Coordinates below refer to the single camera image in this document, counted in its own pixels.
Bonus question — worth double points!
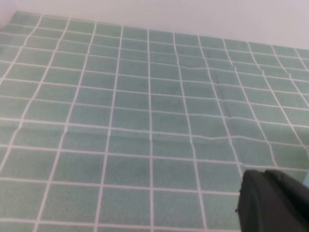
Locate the green checked tablecloth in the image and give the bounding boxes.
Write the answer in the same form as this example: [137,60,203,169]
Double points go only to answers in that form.
[0,12,309,232]

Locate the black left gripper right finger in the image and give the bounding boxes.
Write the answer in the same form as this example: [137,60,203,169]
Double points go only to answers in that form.
[265,169,309,232]

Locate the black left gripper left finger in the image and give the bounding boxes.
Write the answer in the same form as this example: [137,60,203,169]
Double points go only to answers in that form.
[235,169,286,232]

